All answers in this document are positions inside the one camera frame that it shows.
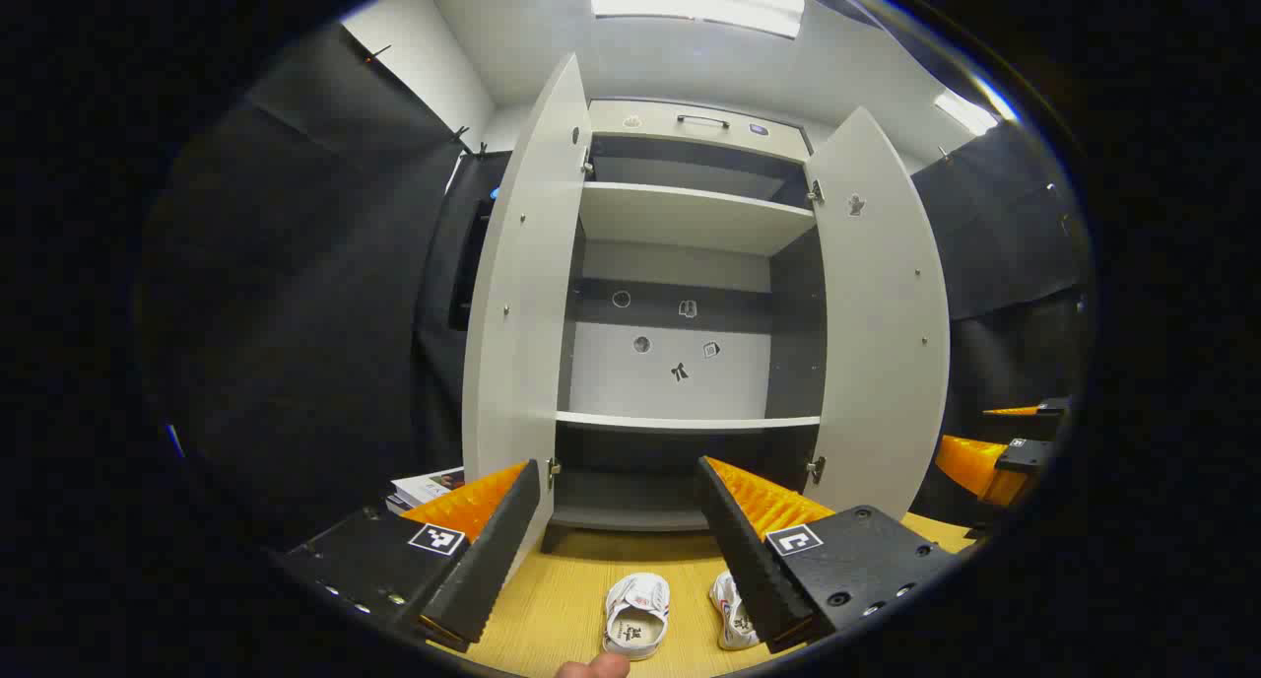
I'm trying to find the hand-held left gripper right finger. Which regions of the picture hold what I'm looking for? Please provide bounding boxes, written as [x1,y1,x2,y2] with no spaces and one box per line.
[694,455,962,655]

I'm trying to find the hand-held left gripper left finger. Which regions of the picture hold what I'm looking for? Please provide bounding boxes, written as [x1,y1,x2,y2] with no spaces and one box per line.
[276,458,543,654]

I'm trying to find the white canvas shoe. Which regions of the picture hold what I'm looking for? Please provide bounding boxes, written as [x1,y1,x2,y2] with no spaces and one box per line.
[603,572,672,662]
[709,572,763,651]

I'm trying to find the grey cabinet door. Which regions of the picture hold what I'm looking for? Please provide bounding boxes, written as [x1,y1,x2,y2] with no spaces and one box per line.
[806,106,952,521]
[448,52,594,585]

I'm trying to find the grey shoe cabinet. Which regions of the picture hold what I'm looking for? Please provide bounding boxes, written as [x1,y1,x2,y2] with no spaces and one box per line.
[550,97,830,553]

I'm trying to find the small ceiling light panel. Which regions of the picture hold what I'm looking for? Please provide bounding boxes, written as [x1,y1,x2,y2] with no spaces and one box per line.
[933,89,1002,138]

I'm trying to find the black backdrop cloth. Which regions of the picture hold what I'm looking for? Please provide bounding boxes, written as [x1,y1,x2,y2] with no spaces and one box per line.
[138,23,1095,553]

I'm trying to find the large ceiling light panel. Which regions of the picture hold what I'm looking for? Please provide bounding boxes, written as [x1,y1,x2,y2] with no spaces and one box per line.
[584,0,806,39]

